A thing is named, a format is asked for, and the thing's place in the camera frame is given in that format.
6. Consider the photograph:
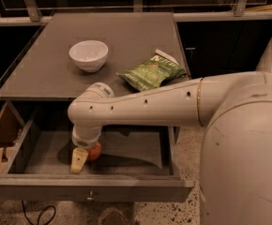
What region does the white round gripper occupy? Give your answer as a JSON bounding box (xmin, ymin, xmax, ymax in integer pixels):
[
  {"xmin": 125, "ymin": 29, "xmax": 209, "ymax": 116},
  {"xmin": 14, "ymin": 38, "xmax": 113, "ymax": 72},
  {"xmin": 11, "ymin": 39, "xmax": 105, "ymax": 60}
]
[{"xmin": 71, "ymin": 125, "xmax": 102, "ymax": 173}]

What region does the red apple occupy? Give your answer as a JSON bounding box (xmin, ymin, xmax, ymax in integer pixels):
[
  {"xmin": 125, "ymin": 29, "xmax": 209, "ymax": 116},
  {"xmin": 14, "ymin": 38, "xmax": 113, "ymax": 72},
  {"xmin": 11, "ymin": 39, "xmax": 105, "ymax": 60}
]
[{"xmin": 87, "ymin": 142, "xmax": 102, "ymax": 161}]

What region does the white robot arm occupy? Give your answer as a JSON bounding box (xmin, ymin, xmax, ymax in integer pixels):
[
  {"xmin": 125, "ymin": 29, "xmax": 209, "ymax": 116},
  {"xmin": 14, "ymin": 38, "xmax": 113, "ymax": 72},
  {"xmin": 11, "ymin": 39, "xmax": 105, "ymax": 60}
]
[{"xmin": 68, "ymin": 38, "xmax": 272, "ymax": 225}]

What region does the metal drawer knob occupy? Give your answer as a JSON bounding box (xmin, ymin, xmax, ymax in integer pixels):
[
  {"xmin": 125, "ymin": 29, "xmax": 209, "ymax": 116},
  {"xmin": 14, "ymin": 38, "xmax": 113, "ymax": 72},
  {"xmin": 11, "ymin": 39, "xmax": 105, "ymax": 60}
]
[{"xmin": 85, "ymin": 191, "xmax": 95, "ymax": 203}]

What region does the open grey top drawer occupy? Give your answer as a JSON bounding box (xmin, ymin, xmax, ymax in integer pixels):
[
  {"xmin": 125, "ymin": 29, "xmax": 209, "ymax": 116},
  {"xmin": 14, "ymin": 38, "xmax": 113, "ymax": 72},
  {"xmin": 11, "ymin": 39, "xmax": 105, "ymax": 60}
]
[{"xmin": 0, "ymin": 103, "xmax": 194, "ymax": 203}]

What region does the grey cabinet counter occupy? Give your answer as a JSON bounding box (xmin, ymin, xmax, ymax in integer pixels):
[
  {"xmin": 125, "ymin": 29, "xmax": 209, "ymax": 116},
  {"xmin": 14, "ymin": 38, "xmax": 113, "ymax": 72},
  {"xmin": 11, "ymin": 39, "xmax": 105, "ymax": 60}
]
[{"xmin": 0, "ymin": 11, "xmax": 195, "ymax": 143}]

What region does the round floor drain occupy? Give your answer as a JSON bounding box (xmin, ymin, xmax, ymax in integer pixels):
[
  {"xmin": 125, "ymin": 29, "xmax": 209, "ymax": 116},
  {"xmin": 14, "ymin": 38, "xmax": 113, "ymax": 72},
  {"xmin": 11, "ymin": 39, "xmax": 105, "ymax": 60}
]
[{"xmin": 98, "ymin": 210, "xmax": 127, "ymax": 225}]

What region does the brown cardboard box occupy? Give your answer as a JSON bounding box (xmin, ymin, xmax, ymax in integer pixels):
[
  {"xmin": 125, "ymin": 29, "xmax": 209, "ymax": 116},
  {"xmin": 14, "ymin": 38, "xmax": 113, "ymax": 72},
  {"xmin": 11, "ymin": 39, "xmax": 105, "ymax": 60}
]
[{"xmin": 0, "ymin": 104, "xmax": 23, "ymax": 174}]

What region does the white ceramic bowl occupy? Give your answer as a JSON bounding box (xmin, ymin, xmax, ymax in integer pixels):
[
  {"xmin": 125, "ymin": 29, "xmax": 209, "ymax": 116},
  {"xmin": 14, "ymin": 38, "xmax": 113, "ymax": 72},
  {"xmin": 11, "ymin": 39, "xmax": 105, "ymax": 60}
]
[{"xmin": 68, "ymin": 40, "xmax": 109, "ymax": 72}]

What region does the green chip bag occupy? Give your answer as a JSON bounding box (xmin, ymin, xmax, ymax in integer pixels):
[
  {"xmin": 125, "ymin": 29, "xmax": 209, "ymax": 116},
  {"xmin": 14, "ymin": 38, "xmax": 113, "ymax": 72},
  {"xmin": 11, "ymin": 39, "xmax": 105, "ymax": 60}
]
[{"xmin": 116, "ymin": 50, "xmax": 186, "ymax": 92}]

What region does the black cable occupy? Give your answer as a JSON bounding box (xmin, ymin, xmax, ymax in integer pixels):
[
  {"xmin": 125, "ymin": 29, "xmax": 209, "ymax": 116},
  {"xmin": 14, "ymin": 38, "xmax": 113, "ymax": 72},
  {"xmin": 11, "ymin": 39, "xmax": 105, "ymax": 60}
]
[{"xmin": 21, "ymin": 200, "xmax": 57, "ymax": 225}]

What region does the metal railing frame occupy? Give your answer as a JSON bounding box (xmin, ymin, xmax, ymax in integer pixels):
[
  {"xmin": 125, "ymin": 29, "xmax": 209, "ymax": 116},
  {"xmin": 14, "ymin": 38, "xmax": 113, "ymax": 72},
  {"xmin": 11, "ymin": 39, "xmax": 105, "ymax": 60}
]
[{"xmin": 0, "ymin": 0, "xmax": 272, "ymax": 28}]

